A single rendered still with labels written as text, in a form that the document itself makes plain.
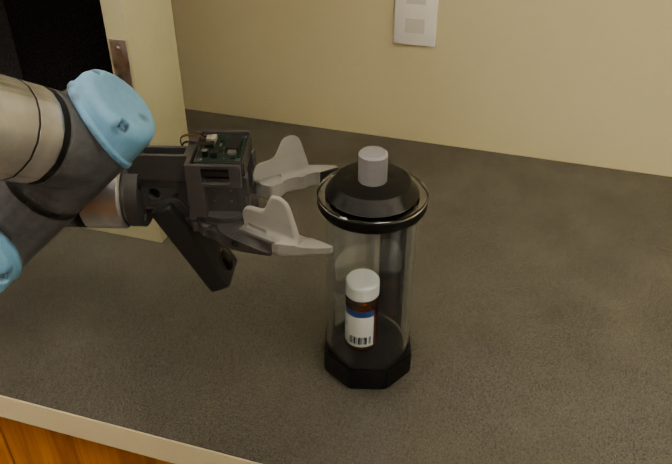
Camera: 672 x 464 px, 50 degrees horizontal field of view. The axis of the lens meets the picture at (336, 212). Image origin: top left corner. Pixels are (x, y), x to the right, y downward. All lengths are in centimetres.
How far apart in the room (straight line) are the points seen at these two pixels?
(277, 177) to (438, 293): 29
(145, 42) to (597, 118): 72
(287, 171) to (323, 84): 56
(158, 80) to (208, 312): 30
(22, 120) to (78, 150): 5
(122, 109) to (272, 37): 75
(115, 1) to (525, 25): 63
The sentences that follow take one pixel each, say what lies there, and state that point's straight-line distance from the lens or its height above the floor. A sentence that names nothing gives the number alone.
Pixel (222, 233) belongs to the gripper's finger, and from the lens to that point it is 69.
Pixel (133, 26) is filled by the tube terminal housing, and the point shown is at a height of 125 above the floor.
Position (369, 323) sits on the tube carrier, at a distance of 75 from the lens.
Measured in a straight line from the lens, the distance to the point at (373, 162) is 67.
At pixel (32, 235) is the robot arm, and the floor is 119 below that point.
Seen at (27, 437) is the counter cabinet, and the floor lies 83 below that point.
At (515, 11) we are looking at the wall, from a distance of 120.
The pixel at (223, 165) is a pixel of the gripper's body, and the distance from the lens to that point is 67.
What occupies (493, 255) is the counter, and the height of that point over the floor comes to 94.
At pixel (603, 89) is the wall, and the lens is 124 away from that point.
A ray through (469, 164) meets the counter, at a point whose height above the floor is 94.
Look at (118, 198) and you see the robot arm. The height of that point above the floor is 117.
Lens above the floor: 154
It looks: 34 degrees down
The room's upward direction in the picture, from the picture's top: straight up
